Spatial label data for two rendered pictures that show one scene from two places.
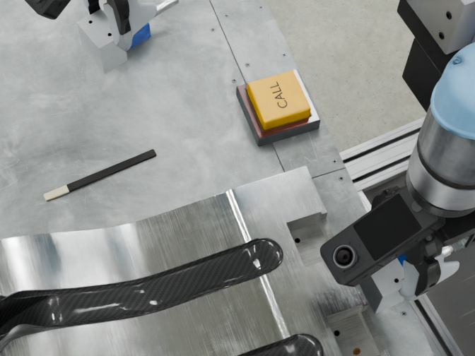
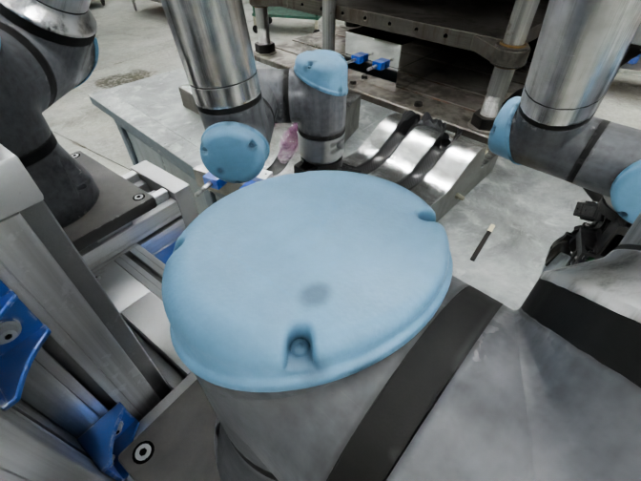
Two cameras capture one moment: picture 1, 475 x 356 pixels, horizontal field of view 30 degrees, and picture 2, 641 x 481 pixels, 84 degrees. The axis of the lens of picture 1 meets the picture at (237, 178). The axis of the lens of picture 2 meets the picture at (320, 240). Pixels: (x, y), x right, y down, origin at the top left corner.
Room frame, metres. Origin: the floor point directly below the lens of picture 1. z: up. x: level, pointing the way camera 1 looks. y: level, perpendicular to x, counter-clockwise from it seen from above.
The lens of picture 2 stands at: (0.86, -0.41, 1.36)
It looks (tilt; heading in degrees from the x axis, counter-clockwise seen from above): 44 degrees down; 155
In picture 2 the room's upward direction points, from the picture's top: straight up
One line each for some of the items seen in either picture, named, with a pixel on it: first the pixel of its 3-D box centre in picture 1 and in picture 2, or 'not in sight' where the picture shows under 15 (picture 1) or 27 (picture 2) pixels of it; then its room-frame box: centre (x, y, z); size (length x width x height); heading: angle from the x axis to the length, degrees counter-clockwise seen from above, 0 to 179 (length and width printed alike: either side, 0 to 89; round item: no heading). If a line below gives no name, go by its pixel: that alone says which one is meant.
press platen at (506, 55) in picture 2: not in sight; (412, 20); (-0.62, 0.71, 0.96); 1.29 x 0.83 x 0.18; 22
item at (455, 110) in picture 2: not in sight; (402, 67); (-0.63, 0.71, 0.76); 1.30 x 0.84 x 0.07; 22
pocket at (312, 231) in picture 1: (314, 245); not in sight; (0.38, -0.08, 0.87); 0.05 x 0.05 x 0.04; 22
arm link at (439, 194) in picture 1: (453, 160); (322, 143); (0.38, -0.18, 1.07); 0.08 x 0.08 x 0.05
